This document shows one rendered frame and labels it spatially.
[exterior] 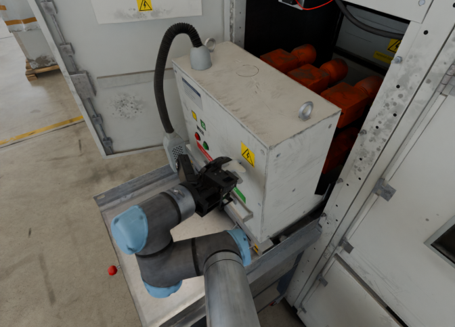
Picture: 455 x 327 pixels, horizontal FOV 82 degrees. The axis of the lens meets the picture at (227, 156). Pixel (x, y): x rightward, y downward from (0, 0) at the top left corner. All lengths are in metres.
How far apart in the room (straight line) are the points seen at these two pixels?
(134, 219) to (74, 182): 2.12
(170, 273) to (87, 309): 1.45
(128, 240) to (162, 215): 0.07
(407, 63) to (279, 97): 0.27
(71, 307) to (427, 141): 1.92
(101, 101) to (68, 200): 1.40
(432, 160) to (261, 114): 0.37
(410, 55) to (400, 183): 0.29
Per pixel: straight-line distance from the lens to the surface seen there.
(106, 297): 1.96
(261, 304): 1.64
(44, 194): 2.63
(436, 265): 0.84
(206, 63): 0.83
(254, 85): 0.75
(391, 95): 0.69
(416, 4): 0.65
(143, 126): 1.29
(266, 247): 0.95
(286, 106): 0.67
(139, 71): 1.15
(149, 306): 0.98
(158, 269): 0.55
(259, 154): 0.61
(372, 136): 0.75
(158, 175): 1.21
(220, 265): 0.48
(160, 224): 0.51
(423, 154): 0.68
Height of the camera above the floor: 1.74
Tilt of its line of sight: 45 degrees down
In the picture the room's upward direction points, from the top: straight up
